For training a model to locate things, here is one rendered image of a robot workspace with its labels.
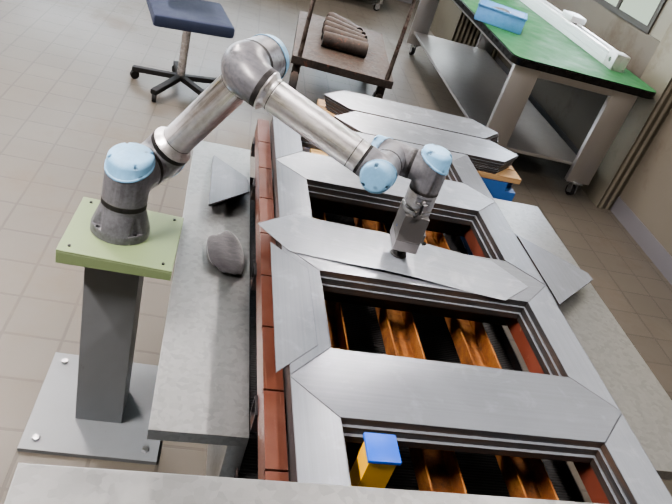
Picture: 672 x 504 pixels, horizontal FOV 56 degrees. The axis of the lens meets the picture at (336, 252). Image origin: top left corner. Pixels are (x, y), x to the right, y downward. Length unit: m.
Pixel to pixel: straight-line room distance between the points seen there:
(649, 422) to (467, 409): 0.60
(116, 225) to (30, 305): 0.97
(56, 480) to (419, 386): 0.74
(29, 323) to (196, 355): 1.15
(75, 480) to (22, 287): 1.92
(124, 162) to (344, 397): 0.80
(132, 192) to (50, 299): 1.06
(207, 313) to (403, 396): 0.57
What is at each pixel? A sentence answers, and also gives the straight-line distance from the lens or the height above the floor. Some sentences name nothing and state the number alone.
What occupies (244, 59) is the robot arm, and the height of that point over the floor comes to 1.26.
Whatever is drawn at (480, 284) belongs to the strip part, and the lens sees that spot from 1.71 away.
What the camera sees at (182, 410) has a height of 0.68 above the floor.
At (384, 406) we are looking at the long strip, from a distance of 1.25.
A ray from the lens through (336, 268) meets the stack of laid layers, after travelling 1.55.
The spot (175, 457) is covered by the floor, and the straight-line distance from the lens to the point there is 2.16.
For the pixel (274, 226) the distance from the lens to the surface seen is 1.63.
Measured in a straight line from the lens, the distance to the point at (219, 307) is 1.63.
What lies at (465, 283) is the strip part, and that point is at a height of 0.87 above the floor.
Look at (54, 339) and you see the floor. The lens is 2.49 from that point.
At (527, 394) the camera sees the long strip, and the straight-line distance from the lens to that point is 1.45.
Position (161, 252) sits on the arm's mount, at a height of 0.71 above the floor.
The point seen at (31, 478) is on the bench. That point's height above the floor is 1.05.
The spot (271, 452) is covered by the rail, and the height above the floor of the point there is 0.83.
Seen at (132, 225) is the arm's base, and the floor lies 0.77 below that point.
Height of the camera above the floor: 1.73
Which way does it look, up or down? 33 degrees down
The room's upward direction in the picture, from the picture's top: 18 degrees clockwise
